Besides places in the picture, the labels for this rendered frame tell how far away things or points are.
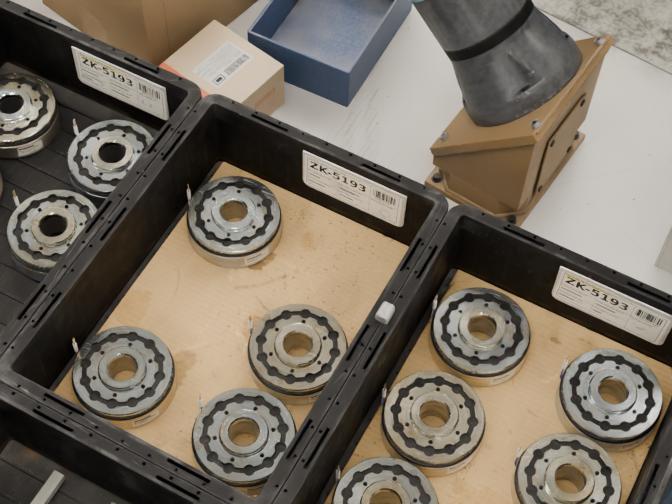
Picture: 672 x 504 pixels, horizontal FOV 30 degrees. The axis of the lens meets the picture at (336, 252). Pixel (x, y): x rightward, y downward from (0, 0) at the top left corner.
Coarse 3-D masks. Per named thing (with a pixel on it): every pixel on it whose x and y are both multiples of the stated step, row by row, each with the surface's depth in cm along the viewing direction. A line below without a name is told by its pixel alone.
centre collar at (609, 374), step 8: (600, 376) 127; (608, 376) 127; (616, 376) 127; (624, 376) 127; (592, 384) 126; (624, 384) 127; (632, 384) 126; (592, 392) 126; (632, 392) 126; (592, 400) 126; (600, 400) 125; (624, 400) 126; (632, 400) 125; (600, 408) 125; (608, 408) 125; (616, 408) 125; (624, 408) 125
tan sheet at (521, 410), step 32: (448, 288) 136; (544, 320) 134; (416, 352) 132; (544, 352) 132; (576, 352) 132; (512, 384) 130; (544, 384) 130; (512, 416) 128; (544, 416) 128; (384, 448) 126; (480, 448) 126; (512, 448) 126; (640, 448) 127; (448, 480) 124; (480, 480) 124
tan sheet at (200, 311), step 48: (288, 192) 143; (288, 240) 139; (336, 240) 139; (384, 240) 139; (144, 288) 135; (192, 288) 136; (240, 288) 136; (288, 288) 136; (336, 288) 136; (192, 336) 132; (240, 336) 132; (192, 384) 129; (240, 384) 129; (144, 432) 126
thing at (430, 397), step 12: (420, 396) 125; (432, 396) 125; (444, 396) 125; (420, 408) 125; (456, 408) 125; (420, 420) 124; (456, 420) 124; (420, 432) 123; (432, 432) 123; (444, 432) 123
